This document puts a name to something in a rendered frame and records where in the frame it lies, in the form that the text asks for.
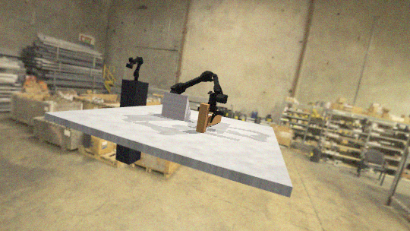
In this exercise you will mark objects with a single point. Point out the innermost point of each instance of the wooden slotted post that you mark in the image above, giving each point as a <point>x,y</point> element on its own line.
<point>202,117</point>

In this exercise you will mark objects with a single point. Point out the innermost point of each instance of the brown wooden board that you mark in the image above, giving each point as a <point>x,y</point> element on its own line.
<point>216,120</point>

